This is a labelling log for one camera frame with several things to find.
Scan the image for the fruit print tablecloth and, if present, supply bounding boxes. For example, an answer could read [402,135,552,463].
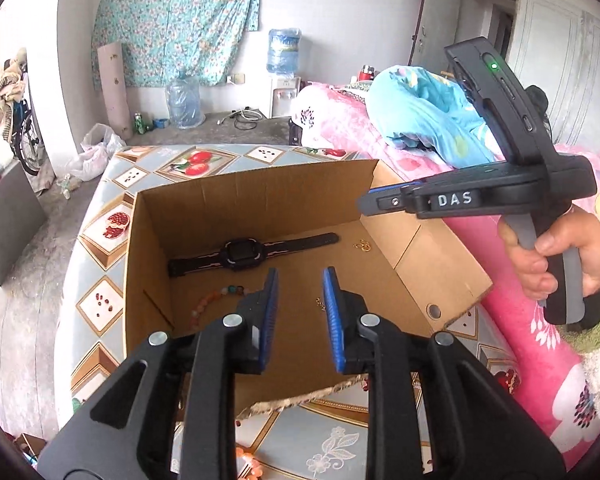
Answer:
[55,144,526,480]

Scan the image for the beige clothes pile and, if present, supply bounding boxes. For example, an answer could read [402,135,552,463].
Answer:
[0,47,28,116]

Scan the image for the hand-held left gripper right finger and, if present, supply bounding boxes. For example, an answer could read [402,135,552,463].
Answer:
[321,266,566,480]

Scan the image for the clear plastic bottle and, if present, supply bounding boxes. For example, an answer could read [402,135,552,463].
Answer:
[55,172,83,200]

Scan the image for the pink orange bead bracelet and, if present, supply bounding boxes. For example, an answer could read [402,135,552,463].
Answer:
[235,447,261,478]

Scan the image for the grey cabinet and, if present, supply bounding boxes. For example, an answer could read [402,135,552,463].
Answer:
[0,162,48,287]

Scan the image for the floral wall cloth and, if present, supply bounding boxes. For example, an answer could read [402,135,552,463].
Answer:
[91,0,263,92]

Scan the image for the brown cardboard box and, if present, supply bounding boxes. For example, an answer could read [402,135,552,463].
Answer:
[124,159,493,421]

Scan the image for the blue patterned blanket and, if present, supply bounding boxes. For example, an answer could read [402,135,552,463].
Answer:
[367,65,511,171]

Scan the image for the grey door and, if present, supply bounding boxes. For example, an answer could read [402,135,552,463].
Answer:
[411,0,463,75]

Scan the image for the white plastic bag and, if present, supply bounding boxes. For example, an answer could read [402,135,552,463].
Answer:
[69,122,127,182]

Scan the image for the person's right hand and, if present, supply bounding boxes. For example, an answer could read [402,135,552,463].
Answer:
[497,205,600,307]

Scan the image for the black wrist watch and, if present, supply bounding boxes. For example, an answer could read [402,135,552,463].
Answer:
[167,232,340,278]

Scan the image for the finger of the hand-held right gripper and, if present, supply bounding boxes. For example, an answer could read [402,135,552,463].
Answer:
[356,180,431,220]

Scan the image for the white water dispenser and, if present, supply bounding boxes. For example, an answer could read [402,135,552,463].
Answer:
[270,76,301,118]

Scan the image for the pink floral blanket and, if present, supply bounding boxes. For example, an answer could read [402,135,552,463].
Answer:
[290,82,600,466]

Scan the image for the empty clear water jug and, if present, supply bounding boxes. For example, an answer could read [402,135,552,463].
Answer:
[166,67,206,130]

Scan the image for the tangled cables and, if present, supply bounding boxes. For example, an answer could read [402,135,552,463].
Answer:
[217,107,265,131]

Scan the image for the blue water bottle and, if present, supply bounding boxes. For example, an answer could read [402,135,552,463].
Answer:
[266,27,302,78]

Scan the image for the multicolour bead bracelet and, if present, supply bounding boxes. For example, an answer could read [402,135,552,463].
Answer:
[195,284,253,333]

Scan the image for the pale leaning board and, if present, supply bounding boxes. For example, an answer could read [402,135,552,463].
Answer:
[97,42,133,141]

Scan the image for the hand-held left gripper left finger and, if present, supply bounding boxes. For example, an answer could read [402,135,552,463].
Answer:
[37,266,280,480]

